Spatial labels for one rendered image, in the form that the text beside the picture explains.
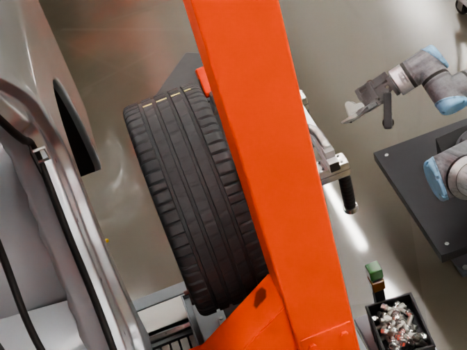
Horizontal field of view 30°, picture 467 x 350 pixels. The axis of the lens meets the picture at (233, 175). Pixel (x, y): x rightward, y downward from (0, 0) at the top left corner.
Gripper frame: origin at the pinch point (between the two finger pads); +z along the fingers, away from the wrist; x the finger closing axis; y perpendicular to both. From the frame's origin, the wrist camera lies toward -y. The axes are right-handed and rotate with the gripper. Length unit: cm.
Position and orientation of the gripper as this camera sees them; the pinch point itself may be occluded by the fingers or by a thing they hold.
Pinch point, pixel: (345, 124)
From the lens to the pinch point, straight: 282.6
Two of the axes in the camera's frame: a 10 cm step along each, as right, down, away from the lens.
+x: -2.4, 0.8, -9.7
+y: -5.4, -8.4, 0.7
